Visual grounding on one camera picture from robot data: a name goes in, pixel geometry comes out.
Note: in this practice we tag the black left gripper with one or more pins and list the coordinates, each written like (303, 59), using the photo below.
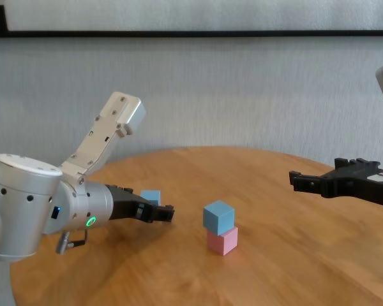
(124, 205)

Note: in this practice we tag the blue building block cube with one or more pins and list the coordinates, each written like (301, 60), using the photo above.
(150, 196)
(218, 216)

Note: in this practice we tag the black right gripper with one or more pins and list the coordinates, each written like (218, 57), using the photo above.
(357, 183)

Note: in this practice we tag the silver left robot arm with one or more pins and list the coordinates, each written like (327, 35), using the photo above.
(22, 207)

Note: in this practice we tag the pink building block cube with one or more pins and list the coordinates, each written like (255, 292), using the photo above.
(225, 243)

